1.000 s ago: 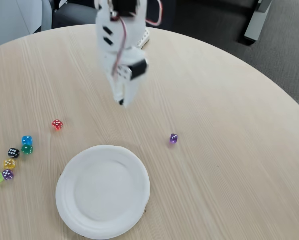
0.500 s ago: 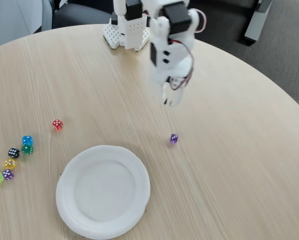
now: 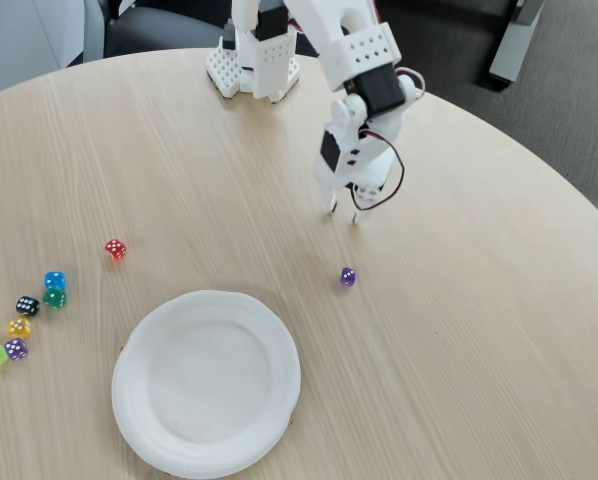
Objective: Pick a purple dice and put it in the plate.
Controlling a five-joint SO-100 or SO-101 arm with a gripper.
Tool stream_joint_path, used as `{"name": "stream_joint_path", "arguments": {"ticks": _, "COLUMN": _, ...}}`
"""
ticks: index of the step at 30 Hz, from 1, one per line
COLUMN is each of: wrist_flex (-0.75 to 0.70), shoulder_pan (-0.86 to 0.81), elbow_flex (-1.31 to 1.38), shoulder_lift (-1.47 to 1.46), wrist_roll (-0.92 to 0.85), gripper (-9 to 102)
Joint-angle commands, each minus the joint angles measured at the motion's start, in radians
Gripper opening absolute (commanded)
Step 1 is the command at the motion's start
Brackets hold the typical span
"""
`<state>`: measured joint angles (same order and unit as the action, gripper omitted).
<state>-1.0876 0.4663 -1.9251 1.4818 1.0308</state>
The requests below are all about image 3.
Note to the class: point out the purple translucent dice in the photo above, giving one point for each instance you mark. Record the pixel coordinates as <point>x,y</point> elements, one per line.
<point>348,277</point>
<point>16,349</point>

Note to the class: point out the red translucent dice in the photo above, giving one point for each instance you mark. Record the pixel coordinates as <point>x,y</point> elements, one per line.
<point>115,250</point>

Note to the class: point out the white paper plate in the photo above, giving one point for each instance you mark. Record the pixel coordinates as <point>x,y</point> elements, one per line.
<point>206,385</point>

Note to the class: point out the blue translucent dice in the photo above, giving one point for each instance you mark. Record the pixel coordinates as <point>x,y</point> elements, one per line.
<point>54,280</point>

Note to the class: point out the dark green translucent dice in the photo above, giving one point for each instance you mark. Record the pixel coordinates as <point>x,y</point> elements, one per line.
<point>54,299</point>

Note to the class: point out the black dice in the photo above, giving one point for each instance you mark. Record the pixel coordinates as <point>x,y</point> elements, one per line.
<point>27,306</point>

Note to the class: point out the yellow translucent dice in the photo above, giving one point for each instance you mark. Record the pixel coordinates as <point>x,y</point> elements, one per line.
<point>19,327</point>

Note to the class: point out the black upholstered seat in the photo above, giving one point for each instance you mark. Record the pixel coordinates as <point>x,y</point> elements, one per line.
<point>469,45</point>

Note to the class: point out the grey desk leg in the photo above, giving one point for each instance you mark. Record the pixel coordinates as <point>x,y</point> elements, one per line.
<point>514,45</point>

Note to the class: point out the dark grey chair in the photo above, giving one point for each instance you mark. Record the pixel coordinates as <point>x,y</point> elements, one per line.
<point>149,35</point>

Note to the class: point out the pale grey cabinet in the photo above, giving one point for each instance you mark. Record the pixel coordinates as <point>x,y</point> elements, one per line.
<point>24,40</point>

